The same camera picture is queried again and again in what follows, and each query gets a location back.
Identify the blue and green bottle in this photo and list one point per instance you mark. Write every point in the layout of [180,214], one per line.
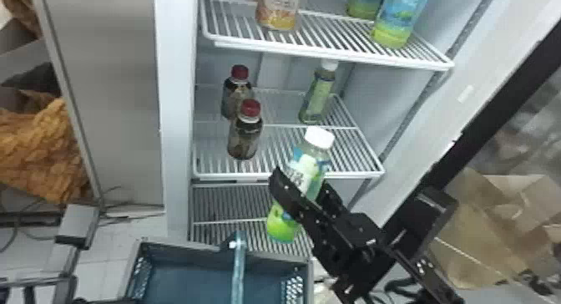
[396,20]

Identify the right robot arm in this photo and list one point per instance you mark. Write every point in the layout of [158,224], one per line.
[434,288]

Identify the green bottle with white cap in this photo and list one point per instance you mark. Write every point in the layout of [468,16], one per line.
[309,165]

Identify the brown woven cloth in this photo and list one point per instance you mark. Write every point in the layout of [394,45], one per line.
[39,156]

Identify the grey metal frame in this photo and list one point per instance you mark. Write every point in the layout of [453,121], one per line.
[76,226]

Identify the orange bottle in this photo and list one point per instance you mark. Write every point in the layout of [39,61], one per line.
[278,9]

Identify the blue basket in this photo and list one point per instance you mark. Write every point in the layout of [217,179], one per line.
[197,279]

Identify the dark bottle with red cap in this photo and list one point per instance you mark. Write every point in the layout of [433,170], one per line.
[244,134]
[236,95]

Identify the slim green bottle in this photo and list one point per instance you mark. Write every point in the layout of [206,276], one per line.
[317,97]

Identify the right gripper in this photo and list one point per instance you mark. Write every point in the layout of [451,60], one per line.
[355,248]

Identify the white fridge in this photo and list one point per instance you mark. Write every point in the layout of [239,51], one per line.
[175,121]

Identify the cardboard box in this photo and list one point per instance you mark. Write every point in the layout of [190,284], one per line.
[482,235]

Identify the fridge door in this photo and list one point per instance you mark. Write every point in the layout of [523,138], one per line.
[438,121]

